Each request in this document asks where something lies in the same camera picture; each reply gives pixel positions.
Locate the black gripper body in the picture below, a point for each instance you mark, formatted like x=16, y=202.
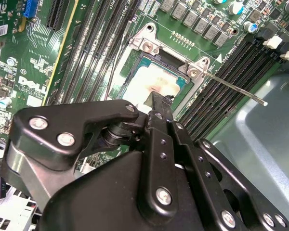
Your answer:
x=98, y=199

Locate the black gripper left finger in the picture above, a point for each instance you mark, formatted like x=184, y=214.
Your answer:
x=50, y=134

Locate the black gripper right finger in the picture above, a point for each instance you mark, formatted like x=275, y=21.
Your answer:
x=207, y=173

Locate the silver CPU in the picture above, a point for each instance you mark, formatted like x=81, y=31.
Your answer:
x=156, y=79

